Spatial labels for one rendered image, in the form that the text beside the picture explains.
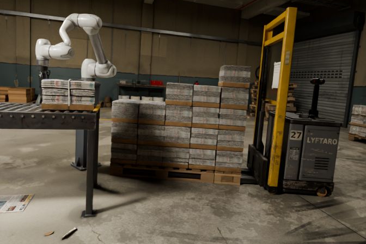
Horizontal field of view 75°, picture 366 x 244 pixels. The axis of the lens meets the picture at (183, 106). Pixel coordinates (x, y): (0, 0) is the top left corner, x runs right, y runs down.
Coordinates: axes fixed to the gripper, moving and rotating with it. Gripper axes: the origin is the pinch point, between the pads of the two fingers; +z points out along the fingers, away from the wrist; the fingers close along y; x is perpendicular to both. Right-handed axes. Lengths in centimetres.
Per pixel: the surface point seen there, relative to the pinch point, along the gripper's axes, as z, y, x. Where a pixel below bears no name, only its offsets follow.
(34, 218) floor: 93, -27, -4
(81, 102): 5.6, -12.7, -31.6
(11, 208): 93, -11, 16
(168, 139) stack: 46, 31, -115
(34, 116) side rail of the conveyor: 15.5, -29.8, -2.9
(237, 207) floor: 90, -38, -167
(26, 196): 93, 7, 12
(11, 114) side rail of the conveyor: 14.9, -29.7, 10.7
